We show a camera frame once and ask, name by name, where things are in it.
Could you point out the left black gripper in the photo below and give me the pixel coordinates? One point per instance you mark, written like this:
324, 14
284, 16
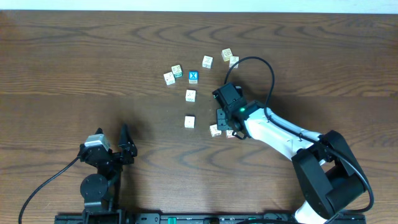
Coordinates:
125, 157

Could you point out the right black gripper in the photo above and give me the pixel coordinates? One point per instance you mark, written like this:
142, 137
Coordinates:
221, 122

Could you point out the red edged grape block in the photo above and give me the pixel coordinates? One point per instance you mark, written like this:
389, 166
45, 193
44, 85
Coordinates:
230, 133

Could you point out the yellow edged white block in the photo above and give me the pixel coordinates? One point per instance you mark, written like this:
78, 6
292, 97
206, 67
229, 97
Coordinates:
214, 130

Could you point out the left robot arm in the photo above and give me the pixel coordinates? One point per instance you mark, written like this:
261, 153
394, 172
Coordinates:
101, 190

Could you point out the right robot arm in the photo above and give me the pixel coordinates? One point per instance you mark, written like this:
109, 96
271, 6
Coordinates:
328, 173

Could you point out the blue X letter block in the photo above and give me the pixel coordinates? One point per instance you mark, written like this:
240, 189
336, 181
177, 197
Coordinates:
193, 77

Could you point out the yellow picture block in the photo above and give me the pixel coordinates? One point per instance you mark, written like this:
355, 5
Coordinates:
226, 54

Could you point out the green edged picture block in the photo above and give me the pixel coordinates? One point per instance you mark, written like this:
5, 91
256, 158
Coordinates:
177, 71

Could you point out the white block red drawing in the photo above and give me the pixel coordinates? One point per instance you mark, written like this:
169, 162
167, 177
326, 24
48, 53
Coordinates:
169, 78

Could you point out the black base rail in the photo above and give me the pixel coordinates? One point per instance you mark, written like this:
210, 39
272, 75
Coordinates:
155, 218

